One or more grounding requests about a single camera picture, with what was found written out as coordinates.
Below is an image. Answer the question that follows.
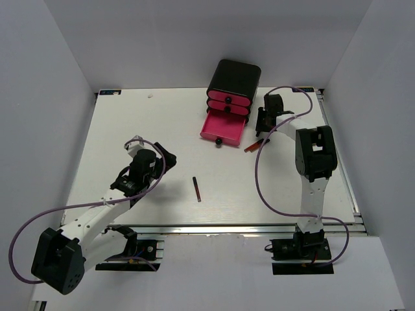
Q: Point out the dark red lip gloss tube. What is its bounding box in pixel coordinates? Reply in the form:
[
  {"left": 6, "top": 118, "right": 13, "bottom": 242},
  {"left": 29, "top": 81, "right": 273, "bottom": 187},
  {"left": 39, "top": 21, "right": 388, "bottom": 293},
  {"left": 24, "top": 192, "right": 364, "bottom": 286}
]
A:
[{"left": 192, "top": 176, "right": 202, "bottom": 203}]

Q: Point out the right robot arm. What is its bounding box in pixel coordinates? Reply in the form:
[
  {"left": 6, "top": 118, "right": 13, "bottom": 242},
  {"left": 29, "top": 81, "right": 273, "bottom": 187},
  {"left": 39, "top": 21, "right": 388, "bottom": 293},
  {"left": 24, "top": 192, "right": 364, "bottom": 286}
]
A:
[{"left": 255, "top": 94, "right": 338, "bottom": 259}]

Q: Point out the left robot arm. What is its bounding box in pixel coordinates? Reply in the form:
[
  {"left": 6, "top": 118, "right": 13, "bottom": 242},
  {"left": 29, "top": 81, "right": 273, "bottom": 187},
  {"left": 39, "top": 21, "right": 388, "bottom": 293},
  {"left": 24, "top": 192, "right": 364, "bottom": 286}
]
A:
[{"left": 31, "top": 141, "right": 177, "bottom": 295}]

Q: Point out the right blue table sticker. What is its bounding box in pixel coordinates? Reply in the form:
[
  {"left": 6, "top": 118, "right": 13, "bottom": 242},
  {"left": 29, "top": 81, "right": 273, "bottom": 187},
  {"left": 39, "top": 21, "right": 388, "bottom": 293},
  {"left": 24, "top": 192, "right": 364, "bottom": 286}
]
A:
[{"left": 292, "top": 87, "right": 315, "bottom": 93}]

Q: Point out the blue table sticker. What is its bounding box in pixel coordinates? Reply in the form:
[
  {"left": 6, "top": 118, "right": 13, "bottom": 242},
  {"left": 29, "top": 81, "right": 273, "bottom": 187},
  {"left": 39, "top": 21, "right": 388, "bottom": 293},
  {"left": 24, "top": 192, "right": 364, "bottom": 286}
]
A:
[
  {"left": 98, "top": 89, "right": 121, "bottom": 96},
  {"left": 292, "top": 87, "right": 315, "bottom": 93}
]

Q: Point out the black drawer cabinet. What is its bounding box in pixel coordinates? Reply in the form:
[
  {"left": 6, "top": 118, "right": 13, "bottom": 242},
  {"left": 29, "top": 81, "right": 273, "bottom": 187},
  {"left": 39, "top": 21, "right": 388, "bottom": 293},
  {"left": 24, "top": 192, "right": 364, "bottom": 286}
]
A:
[{"left": 206, "top": 59, "right": 261, "bottom": 103}]

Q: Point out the left blue table sticker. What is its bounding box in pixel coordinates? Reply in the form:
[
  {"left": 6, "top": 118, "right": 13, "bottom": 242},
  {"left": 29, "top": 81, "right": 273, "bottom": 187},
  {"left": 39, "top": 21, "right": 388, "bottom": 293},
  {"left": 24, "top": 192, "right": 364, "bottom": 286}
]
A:
[{"left": 98, "top": 89, "right": 121, "bottom": 96}]

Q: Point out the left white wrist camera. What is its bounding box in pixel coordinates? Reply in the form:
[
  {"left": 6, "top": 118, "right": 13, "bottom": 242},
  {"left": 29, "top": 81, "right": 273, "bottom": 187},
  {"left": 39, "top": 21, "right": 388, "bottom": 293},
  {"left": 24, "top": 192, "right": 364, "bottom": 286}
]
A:
[{"left": 124, "top": 135, "right": 145, "bottom": 158}]

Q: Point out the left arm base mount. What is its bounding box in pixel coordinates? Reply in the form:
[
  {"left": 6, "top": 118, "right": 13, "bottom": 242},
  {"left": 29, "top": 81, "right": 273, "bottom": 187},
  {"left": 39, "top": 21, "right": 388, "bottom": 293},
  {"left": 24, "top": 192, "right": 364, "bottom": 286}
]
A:
[{"left": 95, "top": 225, "right": 164, "bottom": 272}]

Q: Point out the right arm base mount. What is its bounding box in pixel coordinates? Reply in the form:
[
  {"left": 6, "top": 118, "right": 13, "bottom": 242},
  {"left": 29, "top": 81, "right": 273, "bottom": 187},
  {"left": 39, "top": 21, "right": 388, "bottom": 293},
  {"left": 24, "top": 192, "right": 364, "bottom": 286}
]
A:
[{"left": 264, "top": 230, "right": 334, "bottom": 275}]

